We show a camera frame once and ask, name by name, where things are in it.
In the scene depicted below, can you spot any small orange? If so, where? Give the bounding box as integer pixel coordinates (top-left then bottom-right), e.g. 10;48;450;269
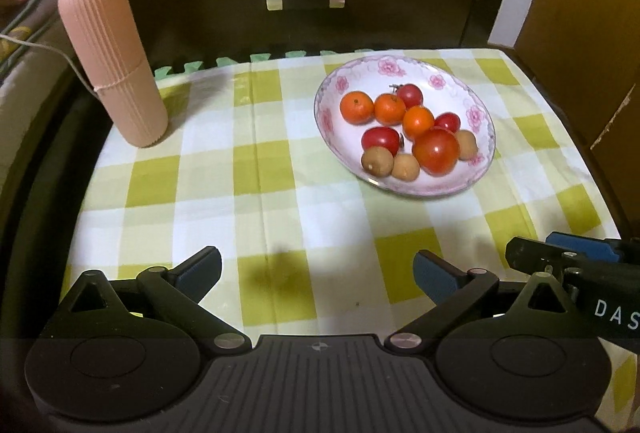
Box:
374;93;407;126
402;106;435;140
340;91;375;124

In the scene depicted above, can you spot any green foam mat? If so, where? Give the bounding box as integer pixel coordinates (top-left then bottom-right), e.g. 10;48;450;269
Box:
154;47;381;81

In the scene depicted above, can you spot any white cable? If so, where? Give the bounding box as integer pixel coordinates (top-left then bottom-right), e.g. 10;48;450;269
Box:
0;33;96;88

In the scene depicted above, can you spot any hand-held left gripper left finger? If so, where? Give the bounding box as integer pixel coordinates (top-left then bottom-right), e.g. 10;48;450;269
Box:
42;246;253;356

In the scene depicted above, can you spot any brown wooden cabinet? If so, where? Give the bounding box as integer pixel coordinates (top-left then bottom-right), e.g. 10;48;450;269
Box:
515;0;640;148

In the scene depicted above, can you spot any beige bed mattress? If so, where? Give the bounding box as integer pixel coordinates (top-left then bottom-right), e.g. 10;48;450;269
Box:
0;0;76;194

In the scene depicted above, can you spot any red plum tomato with stem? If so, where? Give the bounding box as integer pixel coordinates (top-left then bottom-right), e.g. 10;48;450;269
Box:
390;83;424;110

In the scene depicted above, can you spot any pink ribbed case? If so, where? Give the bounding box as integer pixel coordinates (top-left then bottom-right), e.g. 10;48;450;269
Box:
57;0;169;148

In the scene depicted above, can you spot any brown longan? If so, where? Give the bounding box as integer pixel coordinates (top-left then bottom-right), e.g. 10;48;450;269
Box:
454;129;479;162
361;148;396;177
391;153;421;182

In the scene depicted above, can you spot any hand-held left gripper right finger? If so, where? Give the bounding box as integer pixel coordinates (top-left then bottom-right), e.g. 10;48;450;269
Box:
384;249;596;356

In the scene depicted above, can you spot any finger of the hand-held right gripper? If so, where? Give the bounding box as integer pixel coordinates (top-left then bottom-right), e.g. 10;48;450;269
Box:
545;231;640;264
505;237;583;286

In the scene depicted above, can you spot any large red tomato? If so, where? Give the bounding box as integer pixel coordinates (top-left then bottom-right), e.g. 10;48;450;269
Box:
412;128;461;176

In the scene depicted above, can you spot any white floral plate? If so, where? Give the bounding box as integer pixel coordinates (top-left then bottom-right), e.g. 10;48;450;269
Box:
313;55;497;197

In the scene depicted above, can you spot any red cherry tomato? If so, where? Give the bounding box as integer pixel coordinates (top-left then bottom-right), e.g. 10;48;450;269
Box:
434;112;461;134
361;126;404;152

